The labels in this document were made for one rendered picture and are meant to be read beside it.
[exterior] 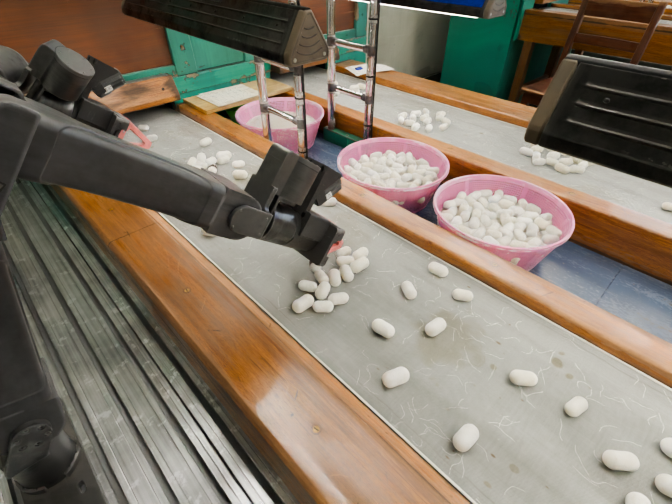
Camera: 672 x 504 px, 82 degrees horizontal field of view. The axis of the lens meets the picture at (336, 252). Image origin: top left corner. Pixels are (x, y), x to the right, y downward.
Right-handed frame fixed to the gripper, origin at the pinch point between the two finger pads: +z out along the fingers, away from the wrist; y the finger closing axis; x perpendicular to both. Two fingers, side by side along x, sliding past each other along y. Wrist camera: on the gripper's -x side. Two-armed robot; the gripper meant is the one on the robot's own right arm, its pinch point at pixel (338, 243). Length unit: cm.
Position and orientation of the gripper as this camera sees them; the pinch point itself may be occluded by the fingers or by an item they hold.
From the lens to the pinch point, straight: 68.3
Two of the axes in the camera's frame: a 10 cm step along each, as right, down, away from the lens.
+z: 5.5, 1.6, 8.2
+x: -4.7, 8.7, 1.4
